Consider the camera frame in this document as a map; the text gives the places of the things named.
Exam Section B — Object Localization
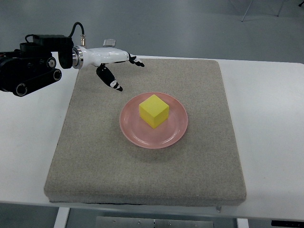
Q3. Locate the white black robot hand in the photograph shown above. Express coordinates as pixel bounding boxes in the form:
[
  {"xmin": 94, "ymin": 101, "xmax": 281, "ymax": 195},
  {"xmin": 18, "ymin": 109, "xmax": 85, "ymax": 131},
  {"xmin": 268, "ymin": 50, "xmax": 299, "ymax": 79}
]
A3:
[{"xmin": 72, "ymin": 46, "xmax": 144, "ymax": 91}]

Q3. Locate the yellow cube block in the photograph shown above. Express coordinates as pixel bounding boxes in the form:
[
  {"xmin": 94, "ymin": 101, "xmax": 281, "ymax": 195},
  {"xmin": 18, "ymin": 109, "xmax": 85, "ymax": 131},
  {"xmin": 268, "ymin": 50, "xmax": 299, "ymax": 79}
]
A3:
[{"xmin": 139, "ymin": 94, "xmax": 169, "ymax": 129}]

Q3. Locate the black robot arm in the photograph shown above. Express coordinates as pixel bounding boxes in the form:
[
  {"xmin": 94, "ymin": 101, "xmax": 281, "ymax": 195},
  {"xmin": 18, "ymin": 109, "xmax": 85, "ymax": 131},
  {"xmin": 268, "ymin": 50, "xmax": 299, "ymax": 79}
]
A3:
[{"xmin": 0, "ymin": 22, "xmax": 85, "ymax": 97}]

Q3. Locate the silver floor socket plate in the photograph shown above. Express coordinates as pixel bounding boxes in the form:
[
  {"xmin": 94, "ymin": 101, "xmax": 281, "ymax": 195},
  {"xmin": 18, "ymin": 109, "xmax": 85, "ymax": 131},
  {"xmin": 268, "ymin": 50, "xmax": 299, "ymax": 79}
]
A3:
[{"xmin": 103, "ymin": 39, "xmax": 116, "ymax": 47}]

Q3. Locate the pink plate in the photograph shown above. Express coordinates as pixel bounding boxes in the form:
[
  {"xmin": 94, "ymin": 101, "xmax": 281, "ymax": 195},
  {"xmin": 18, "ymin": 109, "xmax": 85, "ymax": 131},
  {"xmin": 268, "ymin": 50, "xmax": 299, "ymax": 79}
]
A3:
[{"xmin": 119, "ymin": 92, "xmax": 188, "ymax": 149}]

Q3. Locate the black label plate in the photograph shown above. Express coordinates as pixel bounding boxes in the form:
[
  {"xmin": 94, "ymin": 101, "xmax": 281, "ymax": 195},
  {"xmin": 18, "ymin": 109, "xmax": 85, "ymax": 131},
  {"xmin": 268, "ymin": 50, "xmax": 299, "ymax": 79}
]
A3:
[{"xmin": 271, "ymin": 220, "xmax": 304, "ymax": 228}]

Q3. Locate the beige fabric mat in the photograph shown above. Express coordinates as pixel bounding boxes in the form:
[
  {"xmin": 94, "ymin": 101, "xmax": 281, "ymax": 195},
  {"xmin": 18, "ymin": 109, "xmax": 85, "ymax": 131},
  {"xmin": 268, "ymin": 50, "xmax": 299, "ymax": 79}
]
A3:
[{"xmin": 44, "ymin": 59, "xmax": 247, "ymax": 207}]

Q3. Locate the chair leg background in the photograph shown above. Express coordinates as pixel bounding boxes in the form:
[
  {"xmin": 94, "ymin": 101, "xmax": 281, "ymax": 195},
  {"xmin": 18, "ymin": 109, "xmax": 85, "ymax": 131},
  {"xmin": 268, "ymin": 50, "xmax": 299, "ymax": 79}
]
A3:
[{"xmin": 241, "ymin": 0, "xmax": 254, "ymax": 22}]

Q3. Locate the white table leg left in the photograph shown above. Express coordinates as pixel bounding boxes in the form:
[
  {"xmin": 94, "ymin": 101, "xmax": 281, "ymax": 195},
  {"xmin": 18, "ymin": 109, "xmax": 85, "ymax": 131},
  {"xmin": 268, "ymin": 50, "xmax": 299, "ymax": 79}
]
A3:
[{"xmin": 54, "ymin": 207, "xmax": 70, "ymax": 228}]

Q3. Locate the white table leg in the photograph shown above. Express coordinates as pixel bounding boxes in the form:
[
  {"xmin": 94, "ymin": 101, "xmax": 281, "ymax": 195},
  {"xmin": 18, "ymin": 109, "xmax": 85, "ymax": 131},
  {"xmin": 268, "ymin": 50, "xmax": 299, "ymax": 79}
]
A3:
[
  {"xmin": 54, "ymin": 207, "xmax": 70, "ymax": 228},
  {"xmin": 237, "ymin": 218, "xmax": 249, "ymax": 228}
]

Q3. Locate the white table leg right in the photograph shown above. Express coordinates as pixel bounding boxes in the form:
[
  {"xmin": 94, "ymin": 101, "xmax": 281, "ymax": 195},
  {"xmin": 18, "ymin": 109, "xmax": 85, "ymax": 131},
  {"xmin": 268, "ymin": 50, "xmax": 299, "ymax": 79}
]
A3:
[{"xmin": 237, "ymin": 218, "xmax": 249, "ymax": 228}]

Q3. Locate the grey metal base plate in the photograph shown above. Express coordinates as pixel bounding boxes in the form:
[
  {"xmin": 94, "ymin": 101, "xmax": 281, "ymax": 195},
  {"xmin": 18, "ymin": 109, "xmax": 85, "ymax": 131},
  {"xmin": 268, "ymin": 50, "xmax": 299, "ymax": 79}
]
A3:
[{"xmin": 95, "ymin": 216, "xmax": 214, "ymax": 228}]

